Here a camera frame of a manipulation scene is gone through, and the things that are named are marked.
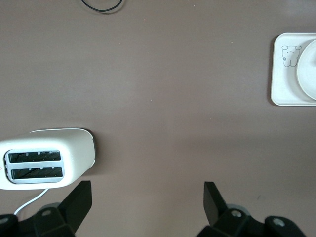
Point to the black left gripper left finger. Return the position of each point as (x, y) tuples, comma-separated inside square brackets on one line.
[(74, 209)]

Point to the cream rabbit print tray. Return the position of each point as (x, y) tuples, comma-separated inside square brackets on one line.
[(284, 86)]

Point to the brown table cover cloth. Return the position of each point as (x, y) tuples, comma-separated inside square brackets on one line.
[(158, 74)]

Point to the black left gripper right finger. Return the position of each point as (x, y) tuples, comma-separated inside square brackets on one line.
[(217, 214)]

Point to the round cream plate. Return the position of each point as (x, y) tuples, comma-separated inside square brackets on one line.
[(307, 74)]

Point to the cream two-slot toaster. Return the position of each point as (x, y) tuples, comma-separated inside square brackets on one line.
[(74, 153)]

